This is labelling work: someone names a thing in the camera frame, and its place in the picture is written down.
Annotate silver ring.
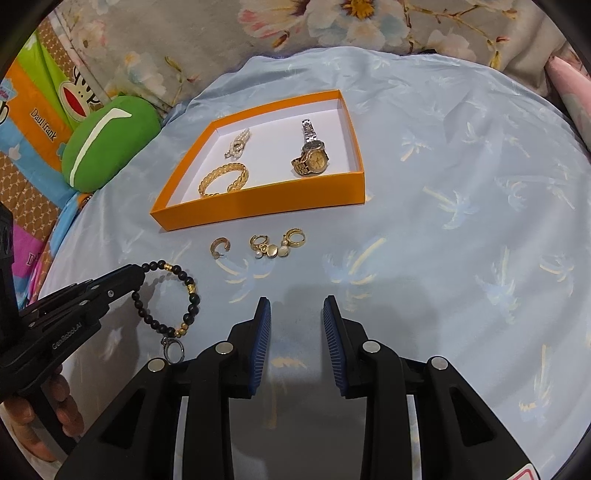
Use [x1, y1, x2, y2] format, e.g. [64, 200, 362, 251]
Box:
[160, 336, 187, 365]

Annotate black bead bracelet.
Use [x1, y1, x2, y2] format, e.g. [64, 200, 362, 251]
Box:
[130, 259, 202, 339]

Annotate gold hoop earring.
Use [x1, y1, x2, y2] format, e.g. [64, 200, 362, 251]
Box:
[209, 237, 231, 260]

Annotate gold braided bangle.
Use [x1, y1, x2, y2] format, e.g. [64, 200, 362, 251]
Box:
[197, 162, 249, 198]

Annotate gold pearl drop earrings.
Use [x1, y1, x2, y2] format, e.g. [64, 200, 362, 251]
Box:
[249, 228, 307, 259]

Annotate white pearl bracelet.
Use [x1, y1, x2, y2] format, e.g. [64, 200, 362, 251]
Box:
[223, 127, 252, 160]

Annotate gold wrist watch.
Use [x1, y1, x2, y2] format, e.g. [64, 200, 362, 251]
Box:
[291, 147, 329, 176]

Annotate person left hand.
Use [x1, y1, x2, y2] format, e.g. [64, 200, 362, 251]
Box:
[2, 366, 85, 463]

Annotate green plush cushion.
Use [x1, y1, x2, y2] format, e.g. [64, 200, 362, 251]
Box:
[61, 96, 160, 193]

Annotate light blue palm sheet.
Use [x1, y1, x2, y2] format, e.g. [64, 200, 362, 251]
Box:
[44, 47, 590, 479]

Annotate colourful cartoon bedsheet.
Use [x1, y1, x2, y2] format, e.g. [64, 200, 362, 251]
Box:
[0, 14, 102, 308]

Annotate orange shallow box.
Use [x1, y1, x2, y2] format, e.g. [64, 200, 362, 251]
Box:
[150, 90, 366, 231]

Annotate grey floral blanket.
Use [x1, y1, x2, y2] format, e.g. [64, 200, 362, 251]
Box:
[50, 0, 569, 111]

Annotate pink white pillow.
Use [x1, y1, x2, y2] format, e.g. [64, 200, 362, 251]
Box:
[546, 57, 591, 149]

